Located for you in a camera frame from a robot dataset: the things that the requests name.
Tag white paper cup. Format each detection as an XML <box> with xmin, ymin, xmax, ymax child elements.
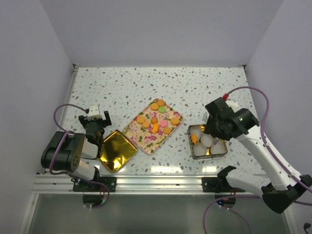
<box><xmin>189</xmin><ymin>125</ymin><xmax>202</xmax><ymax>139</ymax></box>
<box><xmin>193</xmin><ymin>142</ymin><xmax>208</xmax><ymax>156</ymax></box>
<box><xmin>210</xmin><ymin>140</ymin><xmax>226</xmax><ymax>155</ymax></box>
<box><xmin>200</xmin><ymin>133</ymin><xmax>213</xmax><ymax>148</ymax></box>

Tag round circuit board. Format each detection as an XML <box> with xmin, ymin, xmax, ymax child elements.
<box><xmin>214</xmin><ymin>195</ymin><xmax>236</xmax><ymax>208</ymax></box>
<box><xmin>82</xmin><ymin>195</ymin><xmax>106</xmax><ymax>209</ymax></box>

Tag gold tin lid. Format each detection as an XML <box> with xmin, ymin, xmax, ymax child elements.
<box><xmin>99</xmin><ymin>130</ymin><xmax>137</xmax><ymax>173</ymax></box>

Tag left round circuit board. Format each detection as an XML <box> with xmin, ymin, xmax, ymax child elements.
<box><xmin>82</xmin><ymin>195</ymin><xmax>106</xmax><ymax>209</ymax></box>

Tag orange fish cookie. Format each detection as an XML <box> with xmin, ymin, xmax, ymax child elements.
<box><xmin>191</xmin><ymin>134</ymin><xmax>198</xmax><ymax>144</ymax></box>
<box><xmin>152</xmin><ymin>123</ymin><xmax>159</xmax><ymax>134</ymax></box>

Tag brown flower cookie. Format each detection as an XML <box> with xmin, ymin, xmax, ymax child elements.
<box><xmin>151</xmin><ymin>117</ymin><xmax>158</xmax><ymax>124</ymax></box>

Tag floral rectangular tray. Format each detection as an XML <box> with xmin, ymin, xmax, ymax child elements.
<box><xmin>122</xmin><ymin>98</ymin><xmax>184</xmax><ymax>155</ymax></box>

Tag orange round cookie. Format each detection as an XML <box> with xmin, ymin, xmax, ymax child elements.
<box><xmin>171</xmin><ymin>117</ymin><xmax>179</xmax><ymax>125</ymax></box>
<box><xmin>157</xmin><ymin>99</ymin><xmax>164</xmax><ymax>107</ymax></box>
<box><xmin>142</xmin><ymin>121</ymin><xmax>150</xmax><ymax>128</ymax></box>
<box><xmin>136</xmin><ymin>115</ymin><xmax>145</xmax><ymax>124</ymax></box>
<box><xmin>163</xmin><ymin>127</ymin><xmax>171</xmax><ymax>135</ymax></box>
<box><xmin>150</xmin><ymin>103</ymin><xmax>159</xmax><ymax>110</ymax></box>

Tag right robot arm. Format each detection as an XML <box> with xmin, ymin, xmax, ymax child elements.
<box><xmin>204</xmin><ymin>97</ymin><xmax>312</xmax><ymax>214</ymax></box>

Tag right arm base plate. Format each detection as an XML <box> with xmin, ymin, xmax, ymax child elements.
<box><xmin>201</xmin><ymin>177</ymin><xmax>245</xmax><ymax>193</ymax></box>

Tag right round circuit board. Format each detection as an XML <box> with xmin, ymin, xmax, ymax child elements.
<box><xmin>214</xmin><ymin>195</ymin><xmax>236</xmax><ymax>208</ymax></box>

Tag aluminium frame rail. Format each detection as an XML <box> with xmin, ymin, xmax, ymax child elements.
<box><xmin>31</xmin><ymin>173</ymin><xmax>288</xmax><ymax>195</ymax></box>

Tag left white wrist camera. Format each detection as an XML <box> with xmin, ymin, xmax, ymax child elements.
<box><xmin>87</xmin><ymin>105</ymin><xmax>101</xmax><ymax>120</ymax></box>

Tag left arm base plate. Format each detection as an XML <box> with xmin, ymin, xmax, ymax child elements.
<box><xmin>71</xmin><ymin>177</ymin><xmax>117</xmax><ymax>192</ymax></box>

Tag metal tongs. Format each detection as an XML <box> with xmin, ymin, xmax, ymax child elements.
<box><xmin>203</xmin><ymin>112</ymin><xmax>219</xmax><ymax>145</ymax></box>

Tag pink round cookie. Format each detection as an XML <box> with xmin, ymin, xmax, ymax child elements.
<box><xmin>159</xmin><ymin>119</ymin><xmax>168</xmax><ymax>128</ymax></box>

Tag green round cookie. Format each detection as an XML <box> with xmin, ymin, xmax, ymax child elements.
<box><xmin>158</xmin><ymin>106</ymin><xmax>166</xmax><ymax>113</ymax></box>

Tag square cookie tin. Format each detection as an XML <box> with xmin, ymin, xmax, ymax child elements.
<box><xmin>187</xmin><ymin>124</ymin><xmax>228</xmax><ymax>160</ymax></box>

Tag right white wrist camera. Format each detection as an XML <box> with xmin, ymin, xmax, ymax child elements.
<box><xmin>226</xmin><ymin>100</ymin><xmax>239</xmax><ymax>108</ymax></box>

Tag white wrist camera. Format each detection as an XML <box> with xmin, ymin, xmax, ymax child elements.
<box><xmin>226</xmin><ymin>100</ymin><xmax>239</xmax><ymax>108</ymax></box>
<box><xmin>87</xmin><ymin>105</ymin><xmax>101</xmax><ymax>120</ymax></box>

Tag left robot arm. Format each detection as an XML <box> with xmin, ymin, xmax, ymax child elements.
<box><xmin>40</xmin><ymin>110</ymin><xmax>112</xmax><ymax>192</ymax></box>

